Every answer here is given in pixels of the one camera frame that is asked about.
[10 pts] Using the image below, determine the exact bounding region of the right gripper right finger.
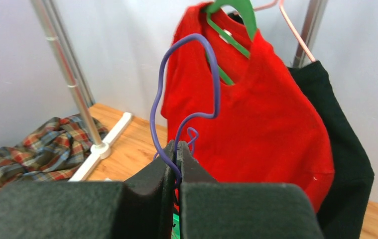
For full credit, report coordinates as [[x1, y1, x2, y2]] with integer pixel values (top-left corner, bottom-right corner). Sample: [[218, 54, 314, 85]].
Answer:
[[176, 141, 323, 239]]

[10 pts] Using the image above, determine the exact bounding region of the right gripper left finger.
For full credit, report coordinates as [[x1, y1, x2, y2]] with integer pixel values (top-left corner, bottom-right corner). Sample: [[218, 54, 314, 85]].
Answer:
[[0, 158, 174, 239]]

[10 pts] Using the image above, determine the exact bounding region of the coloured wire bundle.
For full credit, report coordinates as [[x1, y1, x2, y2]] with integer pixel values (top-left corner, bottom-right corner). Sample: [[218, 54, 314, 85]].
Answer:
[[149, 33, 222, 189]]

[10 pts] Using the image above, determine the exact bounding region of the green plastic bin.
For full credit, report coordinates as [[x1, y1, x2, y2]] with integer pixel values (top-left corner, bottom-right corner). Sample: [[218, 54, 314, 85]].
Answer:
[[171, 213, 180, 239]]

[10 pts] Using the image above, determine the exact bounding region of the plaid flannel shirt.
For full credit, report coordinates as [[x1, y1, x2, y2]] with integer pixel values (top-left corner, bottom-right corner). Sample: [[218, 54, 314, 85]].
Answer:
[[0, 115, 93, 189]]

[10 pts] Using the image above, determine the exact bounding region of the red t-shirt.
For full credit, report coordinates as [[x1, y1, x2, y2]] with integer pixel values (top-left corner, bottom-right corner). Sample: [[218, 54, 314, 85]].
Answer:
[[174, 3, 335, 211]]

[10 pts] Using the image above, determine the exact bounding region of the black t-shirt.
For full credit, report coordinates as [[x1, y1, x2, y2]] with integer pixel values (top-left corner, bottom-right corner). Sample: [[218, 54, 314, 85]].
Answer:
[[228, 11, 376, 239]]

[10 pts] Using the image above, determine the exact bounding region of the green clothes hanger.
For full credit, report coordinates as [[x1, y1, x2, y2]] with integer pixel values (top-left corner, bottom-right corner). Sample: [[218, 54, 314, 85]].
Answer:
[[200, 0, 262, 88]]

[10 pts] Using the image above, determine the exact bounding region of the metal rack pole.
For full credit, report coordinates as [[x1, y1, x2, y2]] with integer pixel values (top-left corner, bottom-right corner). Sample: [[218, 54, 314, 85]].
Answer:
[[31, 0, 102, 145], [292, 0, 328, 68]]

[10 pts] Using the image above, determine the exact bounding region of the pink clothes hanger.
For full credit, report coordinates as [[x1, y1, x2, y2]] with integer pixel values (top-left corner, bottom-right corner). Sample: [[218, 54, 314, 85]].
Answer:
[[253, 0, 316, 62]]

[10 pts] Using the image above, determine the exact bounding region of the aluminium frame post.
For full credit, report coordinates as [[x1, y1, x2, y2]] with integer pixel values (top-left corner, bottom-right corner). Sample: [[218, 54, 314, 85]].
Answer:
[[42, 0, 95, 107]]

